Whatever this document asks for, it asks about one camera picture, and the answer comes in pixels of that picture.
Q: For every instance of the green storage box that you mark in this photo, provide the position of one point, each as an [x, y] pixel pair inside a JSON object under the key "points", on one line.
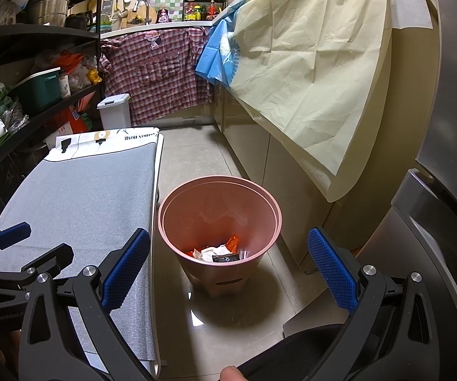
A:
{"points": [[38, 91]]}

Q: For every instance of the grey ironing board table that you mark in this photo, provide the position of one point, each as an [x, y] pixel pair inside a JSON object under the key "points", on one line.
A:
{"points": [[93, 190]]}

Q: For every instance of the white pedal bin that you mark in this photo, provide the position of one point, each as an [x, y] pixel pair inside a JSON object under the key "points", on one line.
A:
{"points": [[114, 113]]}

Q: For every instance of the metal pot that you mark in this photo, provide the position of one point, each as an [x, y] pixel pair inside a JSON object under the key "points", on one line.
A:
{"points": [[49, 6]]}

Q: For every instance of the spice rack with bottles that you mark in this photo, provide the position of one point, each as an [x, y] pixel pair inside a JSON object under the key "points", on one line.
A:
{"points": [[200, 10]]}

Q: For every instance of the red plaid shirt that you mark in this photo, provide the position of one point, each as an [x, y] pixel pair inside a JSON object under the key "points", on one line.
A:
{"points": [[153, 71]]}

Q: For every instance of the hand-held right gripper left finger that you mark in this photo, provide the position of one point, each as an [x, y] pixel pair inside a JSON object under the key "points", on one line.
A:
{"points": [[127, 262]]}

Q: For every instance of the white jar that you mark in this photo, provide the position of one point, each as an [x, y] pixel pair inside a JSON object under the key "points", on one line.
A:
{"points": [[65, 85]]}

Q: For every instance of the black shelf rack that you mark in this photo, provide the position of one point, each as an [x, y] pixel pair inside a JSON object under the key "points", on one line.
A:
{"points": [[34, 33]]}

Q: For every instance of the blue cloth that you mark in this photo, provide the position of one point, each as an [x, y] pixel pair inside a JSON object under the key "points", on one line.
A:
{"points": [[214, 53]]}

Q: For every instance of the orange plastic bag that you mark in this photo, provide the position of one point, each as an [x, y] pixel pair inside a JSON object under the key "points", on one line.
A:
{"points": [[69, 61]]}

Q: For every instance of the silver refrigerator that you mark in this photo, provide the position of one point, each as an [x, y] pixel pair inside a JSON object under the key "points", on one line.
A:
{"points": [[451, 127]]}

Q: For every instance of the hanging grater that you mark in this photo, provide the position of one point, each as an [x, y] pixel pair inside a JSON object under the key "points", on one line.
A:
{"points": [[107, 4]]}

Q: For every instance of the person's right hand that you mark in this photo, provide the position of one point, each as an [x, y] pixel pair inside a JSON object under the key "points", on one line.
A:
{"points": [[233, 375]]}

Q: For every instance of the white printed paper bag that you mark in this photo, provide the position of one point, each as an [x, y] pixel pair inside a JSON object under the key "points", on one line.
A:
{"points": [[105, 137]]}

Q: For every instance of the yellow toy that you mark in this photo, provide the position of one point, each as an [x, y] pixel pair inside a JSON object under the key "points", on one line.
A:
{"points": [[94, 75]]}

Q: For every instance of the red carton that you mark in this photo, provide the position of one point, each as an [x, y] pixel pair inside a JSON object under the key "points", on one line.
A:
{"points": [[73, 119]]}

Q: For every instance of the pink plastic bin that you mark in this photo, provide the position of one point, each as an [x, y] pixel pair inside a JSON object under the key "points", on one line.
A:
{"points": [[220, 214]]}

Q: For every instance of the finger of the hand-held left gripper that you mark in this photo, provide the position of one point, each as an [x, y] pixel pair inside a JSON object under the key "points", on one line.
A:
{"points": [[49, 258], [12, 234]]}

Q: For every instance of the metal faucet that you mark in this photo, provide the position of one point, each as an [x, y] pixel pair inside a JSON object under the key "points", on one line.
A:
{"points": [[142, 4]]}

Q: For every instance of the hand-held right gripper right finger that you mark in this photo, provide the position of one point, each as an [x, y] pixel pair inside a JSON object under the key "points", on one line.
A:
{"points": [[330, 266]]}

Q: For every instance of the white green tissue packet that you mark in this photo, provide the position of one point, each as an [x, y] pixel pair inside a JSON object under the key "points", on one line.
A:
{"points": [[208, 252]]}

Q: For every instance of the cream cloth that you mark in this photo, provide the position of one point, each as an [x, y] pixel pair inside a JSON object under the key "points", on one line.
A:
{"points": [[312, 75]]}

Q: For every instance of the person's left hand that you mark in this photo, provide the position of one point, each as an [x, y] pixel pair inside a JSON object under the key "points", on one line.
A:
{"points": [[4, 349]]}

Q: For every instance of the hanging ladle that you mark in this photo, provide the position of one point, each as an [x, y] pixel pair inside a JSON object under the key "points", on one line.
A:
{"points": [[125, 2]]}

